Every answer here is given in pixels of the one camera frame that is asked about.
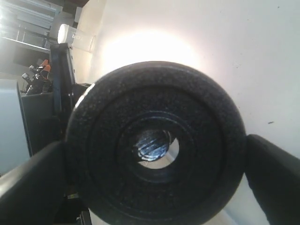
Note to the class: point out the dark blue equipment cart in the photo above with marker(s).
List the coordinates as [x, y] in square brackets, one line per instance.
[50, 98]

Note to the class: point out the black weight plate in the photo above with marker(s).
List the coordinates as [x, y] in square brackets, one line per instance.
[192, 182]

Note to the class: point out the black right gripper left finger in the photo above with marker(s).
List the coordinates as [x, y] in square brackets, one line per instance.
[31, 194]

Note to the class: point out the chrome threaded dumbbell bar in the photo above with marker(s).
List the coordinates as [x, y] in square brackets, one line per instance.
[151, 145]

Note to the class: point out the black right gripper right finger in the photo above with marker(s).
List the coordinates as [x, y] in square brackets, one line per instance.
[274, 177]

